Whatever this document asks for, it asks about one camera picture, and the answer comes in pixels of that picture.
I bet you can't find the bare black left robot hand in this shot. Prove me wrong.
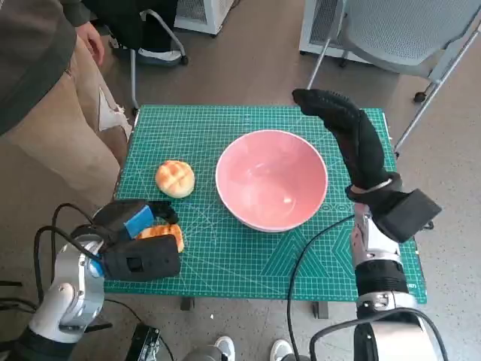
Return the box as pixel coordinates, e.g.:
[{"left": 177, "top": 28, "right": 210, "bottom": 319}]
[{"left": 92, "top": 199, "right": 180, "bottom": 247}]

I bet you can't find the rectangular striped toy bread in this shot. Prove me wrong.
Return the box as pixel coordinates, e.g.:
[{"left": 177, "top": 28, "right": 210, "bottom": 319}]
[{"left": 135, "top": 223, "right": 186, "bottom": 253}]

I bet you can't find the pink bowl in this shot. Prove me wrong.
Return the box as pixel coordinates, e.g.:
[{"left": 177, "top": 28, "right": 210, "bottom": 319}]
[{"left": 215, "top": 129, "right": 328, "bottom": 233}]

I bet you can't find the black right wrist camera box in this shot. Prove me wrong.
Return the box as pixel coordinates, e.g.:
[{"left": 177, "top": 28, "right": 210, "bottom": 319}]
[{"left": 375, "top": 188, "right": 443, "bottom": 244}]

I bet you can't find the round toy bread bun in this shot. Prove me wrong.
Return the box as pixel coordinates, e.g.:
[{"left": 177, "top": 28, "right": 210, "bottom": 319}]
[{"left": 155, "top": 159, "right": 195, "bottom": 199}]

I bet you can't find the grey mesh chair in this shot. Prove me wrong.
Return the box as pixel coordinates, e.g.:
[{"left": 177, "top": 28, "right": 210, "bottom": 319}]
[{"left": 306, "top": 0, "right": 481, "bottom": 157}]

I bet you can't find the black floor cable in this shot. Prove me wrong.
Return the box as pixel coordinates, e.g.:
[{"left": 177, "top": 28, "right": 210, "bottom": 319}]
[{"left": 0, "top": 280, "right": 42, "bottom": 313}]

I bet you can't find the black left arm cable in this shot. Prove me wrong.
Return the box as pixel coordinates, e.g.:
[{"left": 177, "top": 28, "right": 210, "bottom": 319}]
[{"left": 35, "top": 202, "right": 104, "bottom": 305}]

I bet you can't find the grey rounded robot leg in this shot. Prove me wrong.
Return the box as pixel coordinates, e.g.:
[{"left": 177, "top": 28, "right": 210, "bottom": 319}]
[{"left": 183, "top": 345, "right": 226, "bottom": 361}]

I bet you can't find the white mesh cabinet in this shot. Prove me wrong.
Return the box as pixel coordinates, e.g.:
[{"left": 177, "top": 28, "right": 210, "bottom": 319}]
[
  {"left": 173, "top": 0, "right": 241, "bottom": 38},
  {"left": 298, "top": 0, "right": 377, "bottom": 63}
]

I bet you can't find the metal frame office chair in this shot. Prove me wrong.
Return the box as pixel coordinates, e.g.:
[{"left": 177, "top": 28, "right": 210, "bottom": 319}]
[{"left": 129, "top": 9, "right": 189, "bottom": 116}]

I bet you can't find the green cutting mat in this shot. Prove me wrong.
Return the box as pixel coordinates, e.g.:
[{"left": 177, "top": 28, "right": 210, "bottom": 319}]
[{"left": 103, "top": 105, "right": 428, "bottom": 305}]

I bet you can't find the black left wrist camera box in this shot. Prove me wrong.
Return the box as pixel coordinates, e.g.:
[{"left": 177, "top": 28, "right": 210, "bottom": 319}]
[{"left": 101, "top": 233, "right": 181, "bottom": 281}]

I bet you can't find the white shoe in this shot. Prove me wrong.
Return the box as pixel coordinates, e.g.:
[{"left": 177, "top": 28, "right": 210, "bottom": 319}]
[
  {"left": 271, "top": 339, "right": 292, "bottom": 361},
  {"left": 214, "top": 335, "right": 237, "bottom": 361}
]

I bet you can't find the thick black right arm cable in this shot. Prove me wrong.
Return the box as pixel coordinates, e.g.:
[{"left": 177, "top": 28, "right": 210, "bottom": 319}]
[{"left": 310, "top": 308, "right": 450, "bottom": 361}]

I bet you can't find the person's hand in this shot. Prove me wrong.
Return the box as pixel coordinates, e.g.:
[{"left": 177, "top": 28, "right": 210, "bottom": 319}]
[{"left": 77, "top": 22, "right": 105, "bottom": 65}]

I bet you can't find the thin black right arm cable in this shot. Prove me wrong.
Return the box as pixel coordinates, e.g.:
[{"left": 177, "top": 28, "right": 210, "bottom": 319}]
[{"left": 286, "top": 214, "right": 356, "bottom": 361}]

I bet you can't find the person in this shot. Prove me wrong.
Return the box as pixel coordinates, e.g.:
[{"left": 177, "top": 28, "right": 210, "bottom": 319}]
[
  {"left": 82, "top": 0, "right": 185, "bottom": 65},
  {"left": 0, "top": 0, "right": 132, "bottom": 204}
]

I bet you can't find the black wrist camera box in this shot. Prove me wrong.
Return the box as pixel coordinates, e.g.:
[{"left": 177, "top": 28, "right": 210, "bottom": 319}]
[
  {"left": 375, "top": 188, "right": 443, "bottom": 244},
  {"left": 101, "top": 233, "right": 181, "bottom": 281}
]

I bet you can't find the black device with connectors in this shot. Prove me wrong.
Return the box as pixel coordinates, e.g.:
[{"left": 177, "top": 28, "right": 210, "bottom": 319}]
[{"left": 127, "top": 323, "right": 162, "bottom": 361}]

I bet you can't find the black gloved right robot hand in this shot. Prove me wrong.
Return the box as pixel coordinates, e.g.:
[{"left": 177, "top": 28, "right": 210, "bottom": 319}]
[{"left": 292, "top": 88, "right": 392, "bottom": 191}]

